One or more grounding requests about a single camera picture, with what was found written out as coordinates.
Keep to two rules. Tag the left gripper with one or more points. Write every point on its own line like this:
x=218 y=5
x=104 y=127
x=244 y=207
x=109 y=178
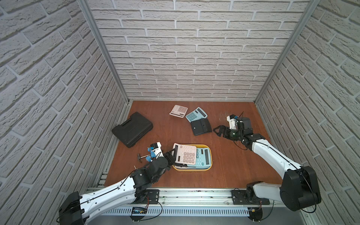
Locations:
x=171 y=156

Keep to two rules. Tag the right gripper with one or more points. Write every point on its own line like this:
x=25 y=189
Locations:
x=225 y=135

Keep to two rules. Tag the pink calculator face down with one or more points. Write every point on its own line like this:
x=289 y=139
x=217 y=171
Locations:
x=185 y=154

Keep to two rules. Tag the light blue calculator face down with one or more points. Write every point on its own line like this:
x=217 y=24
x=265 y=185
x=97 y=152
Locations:
x=203 y=159

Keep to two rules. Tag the black calculator face down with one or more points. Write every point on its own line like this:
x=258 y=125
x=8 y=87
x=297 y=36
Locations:
x=201 y=126

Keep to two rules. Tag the teal calculator keys up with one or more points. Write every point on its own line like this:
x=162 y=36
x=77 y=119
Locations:
x=197 y=114

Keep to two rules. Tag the small pink calculator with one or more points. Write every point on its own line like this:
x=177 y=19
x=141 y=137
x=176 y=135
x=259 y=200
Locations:
x=179 y=111

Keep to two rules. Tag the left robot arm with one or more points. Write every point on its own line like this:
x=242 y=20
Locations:
x=80 y=209

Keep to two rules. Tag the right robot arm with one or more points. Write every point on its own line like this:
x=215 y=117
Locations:
x=299 y=188

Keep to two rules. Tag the yellow storage tray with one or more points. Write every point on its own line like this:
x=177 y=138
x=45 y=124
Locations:
x=183 y=167

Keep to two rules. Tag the black tool case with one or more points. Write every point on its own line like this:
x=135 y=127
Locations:
x=133 y=129

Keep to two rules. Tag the left controller board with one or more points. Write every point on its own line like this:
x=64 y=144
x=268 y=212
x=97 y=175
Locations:
x=139 y=210

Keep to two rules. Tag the right connector plug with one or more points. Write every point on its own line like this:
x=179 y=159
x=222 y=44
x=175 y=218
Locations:
x=255 y=214

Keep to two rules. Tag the blue handled hammer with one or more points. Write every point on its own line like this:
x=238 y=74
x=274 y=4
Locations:
x=146 y=157

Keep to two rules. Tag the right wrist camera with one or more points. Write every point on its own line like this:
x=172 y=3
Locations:
x=233 y=120

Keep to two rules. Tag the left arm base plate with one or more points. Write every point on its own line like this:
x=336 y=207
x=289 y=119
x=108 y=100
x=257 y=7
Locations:
x=149 y=196

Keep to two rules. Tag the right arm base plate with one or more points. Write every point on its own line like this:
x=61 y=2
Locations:
x=244 y=197

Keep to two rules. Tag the aluminium rail frame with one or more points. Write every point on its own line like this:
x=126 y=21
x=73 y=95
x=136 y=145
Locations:
x=194 y=202

